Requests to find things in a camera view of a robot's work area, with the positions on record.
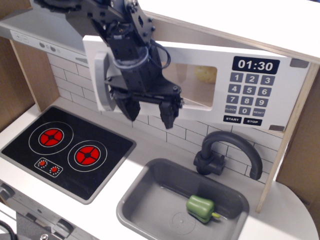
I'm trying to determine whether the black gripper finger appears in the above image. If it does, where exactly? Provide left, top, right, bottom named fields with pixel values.
left=159, top=101, right=179, bottom=129
left=115, top=97, right=141, bottom=121

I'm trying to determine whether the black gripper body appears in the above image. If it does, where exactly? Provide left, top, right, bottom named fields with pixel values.
left=105, top=51, right=183, bottom=109

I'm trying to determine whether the white toy microwave door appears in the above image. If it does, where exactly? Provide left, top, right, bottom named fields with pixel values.
left=82, top=35, right=293, bottom=132

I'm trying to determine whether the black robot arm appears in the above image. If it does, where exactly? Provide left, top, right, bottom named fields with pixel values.
left=37, top=0, right=183, bottom=129

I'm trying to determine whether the wooden microwave cabinet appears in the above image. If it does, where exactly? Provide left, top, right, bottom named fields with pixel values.
left=141, top=0, right=320, bottom=213

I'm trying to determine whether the yellow toy food item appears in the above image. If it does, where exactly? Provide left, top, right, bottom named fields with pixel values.
left=194, top=66, right=218, bottom=84

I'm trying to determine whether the dark grey toy faucet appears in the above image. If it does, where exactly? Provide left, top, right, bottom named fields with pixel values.
left=193, top=130, right=264, bottom=181

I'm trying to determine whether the black toy stovetop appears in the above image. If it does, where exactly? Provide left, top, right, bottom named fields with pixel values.
left=0, top=106, right=136, bottom=205

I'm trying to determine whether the grey range hood panel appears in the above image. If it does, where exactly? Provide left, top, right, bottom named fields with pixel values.
left=0, top=9, right=89, bottom=67

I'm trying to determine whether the grey toy sink basin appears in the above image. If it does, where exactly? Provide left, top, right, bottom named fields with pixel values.
left=116, top=158, right=250, bottom=240

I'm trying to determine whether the green toy bell pepper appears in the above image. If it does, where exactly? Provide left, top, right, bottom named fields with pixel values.
left=186, top=195, right=221, bottom=224

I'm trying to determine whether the grey oven control panel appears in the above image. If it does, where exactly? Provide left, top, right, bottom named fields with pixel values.
left=0, top=181, right=96, bottom=240

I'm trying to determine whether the grey microwave door handle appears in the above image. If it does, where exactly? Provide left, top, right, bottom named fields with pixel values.
left=94, top=51, right=116, bottom=111

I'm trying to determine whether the black cable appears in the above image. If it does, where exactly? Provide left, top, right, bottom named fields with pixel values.
left=0, top=219, right=13, bottom=240

